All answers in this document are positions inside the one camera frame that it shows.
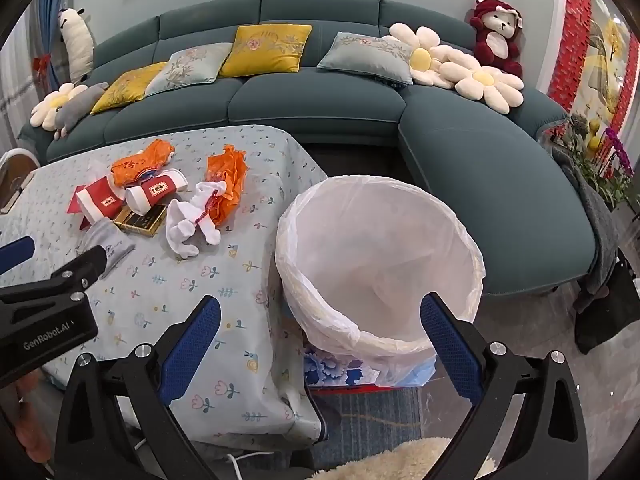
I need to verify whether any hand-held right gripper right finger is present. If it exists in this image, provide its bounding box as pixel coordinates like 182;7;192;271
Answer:
419;291;588;480

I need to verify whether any orange plastic bag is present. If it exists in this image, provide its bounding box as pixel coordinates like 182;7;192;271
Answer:
206;144;251;226

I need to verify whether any pale blue embroidered pillow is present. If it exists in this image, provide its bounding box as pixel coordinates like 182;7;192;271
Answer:
316;31;416;86
145;42;233;97

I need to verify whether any cream fluffy rug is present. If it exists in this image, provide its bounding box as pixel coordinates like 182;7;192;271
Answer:
307;435;501;480

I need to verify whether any white flower cushion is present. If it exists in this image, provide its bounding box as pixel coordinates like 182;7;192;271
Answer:
440;57;525;113
382;22;481;87
30;82;88;128

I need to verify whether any small yellow embroidered pillow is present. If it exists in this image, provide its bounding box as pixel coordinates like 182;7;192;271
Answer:
90;61;168;115

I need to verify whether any red teddy bear plush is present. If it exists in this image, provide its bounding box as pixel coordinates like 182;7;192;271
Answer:
469;0;525;80

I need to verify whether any red bordered wall hanging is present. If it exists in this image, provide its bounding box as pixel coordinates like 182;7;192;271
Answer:
545;0;640;133

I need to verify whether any potted orchid plant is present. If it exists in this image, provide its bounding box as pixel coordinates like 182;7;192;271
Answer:
547;112;638;206

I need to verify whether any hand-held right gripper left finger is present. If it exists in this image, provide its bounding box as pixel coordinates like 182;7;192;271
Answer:
55;295;223;480

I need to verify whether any teal sofa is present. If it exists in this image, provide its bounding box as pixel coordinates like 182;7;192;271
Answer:
17;0;608;296

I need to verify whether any person's left hand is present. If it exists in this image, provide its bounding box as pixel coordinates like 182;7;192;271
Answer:
0;367;63;468

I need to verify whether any black bag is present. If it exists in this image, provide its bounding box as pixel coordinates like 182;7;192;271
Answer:
572;247;640;356

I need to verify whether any white wooden chair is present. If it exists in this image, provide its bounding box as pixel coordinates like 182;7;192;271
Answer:
0;149;41;216

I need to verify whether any grey throw blanket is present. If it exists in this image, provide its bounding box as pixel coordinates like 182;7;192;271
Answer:
550;142;621;313

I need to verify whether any gold and black box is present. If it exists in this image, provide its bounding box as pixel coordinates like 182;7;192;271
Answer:
114;204;167;236

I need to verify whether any bin with white liner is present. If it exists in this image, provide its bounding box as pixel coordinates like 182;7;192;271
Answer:
275;175;486;388

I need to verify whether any white tissue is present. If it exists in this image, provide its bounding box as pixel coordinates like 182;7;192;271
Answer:
165;180;228;260

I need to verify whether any grey plush toy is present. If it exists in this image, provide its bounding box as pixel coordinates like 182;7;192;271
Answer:
52;82;110;140

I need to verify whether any orange printed bag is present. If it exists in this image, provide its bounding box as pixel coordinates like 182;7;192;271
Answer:
110;139;177;187

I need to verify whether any long white plush toy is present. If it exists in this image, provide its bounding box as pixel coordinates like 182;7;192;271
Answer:
56;6;96;83

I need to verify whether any floral tablecloth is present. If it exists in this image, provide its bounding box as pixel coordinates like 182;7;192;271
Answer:
0;125;328;448

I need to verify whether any red curtain tie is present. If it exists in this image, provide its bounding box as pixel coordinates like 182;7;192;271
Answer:
32;55;53;91

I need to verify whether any large yellow embroidered pillow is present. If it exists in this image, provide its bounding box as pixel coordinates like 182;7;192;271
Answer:
218;24;313;79

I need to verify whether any blue rug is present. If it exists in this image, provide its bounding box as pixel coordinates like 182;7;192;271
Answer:
310;382;481;468

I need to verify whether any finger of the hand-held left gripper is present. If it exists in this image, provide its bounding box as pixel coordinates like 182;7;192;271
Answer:
0;246;109;306
0;236;36;276

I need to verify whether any red and white paper cup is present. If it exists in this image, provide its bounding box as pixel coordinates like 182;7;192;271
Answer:
74;176;126;223
125;169;188;213

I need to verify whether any white cable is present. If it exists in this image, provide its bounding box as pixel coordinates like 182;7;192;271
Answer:
227;452;301;471

